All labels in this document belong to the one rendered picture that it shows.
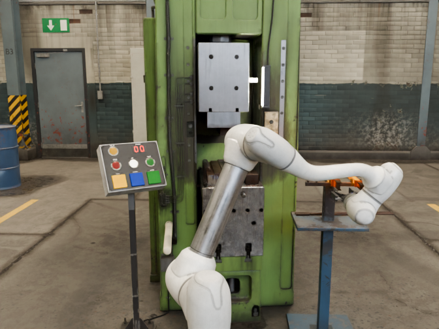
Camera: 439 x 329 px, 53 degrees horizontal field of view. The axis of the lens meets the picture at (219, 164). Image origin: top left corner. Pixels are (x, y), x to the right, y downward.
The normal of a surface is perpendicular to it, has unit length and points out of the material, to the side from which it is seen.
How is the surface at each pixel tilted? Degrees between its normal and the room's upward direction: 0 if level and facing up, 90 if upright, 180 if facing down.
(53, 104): 90
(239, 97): 90
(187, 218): 90
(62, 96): 90
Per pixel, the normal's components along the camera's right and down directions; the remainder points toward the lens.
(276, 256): 0.09, 0.19
